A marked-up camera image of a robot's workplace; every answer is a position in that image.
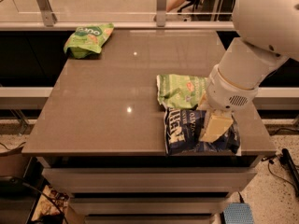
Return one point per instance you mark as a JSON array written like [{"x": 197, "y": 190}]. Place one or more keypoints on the snack box under table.
[{"x": 51, "y": 207}]

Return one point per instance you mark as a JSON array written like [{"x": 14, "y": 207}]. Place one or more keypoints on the green rice chip bag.
[{"x": 88, "y": 40}]

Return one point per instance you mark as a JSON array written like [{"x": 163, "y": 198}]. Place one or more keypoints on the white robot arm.
[{"x": 268, "y": 35}]

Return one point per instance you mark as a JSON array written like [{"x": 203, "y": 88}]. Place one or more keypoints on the left metal railing post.
[{"x": 47, "y": 14}]

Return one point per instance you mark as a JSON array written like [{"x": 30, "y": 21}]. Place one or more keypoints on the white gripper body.
[{"x": 226, "y": 96}]

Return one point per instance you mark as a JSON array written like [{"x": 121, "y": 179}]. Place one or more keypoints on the middle metal railing post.
[{"x": 160, "y": 13}]

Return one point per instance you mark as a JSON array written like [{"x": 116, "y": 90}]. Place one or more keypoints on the blue Kettle chip bag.
[{"x": 182, "y": 128}]

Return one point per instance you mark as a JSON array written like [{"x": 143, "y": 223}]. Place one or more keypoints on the grey drawer cabinet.
[{"x": 153, "y": 189}]

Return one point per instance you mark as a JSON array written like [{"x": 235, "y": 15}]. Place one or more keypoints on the green Kettle chip bag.
[{"x": 178, "y": 91}]

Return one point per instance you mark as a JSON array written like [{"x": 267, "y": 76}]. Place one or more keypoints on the blue foot pedal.
[{"x": 237, "y": 213}]

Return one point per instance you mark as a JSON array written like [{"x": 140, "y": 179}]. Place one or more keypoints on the metal railing post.
[
  {"x": 47, "y": 14},
  {"x": 160, "y": 13}
]

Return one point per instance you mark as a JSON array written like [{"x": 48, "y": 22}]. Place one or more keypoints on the black power strip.
[{"x": 287, "y": 160}]

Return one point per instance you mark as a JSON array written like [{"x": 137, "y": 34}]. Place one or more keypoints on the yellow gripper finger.
[
  {"x": 216, "y": 123},
  {"x": 203, "y": 103}
]

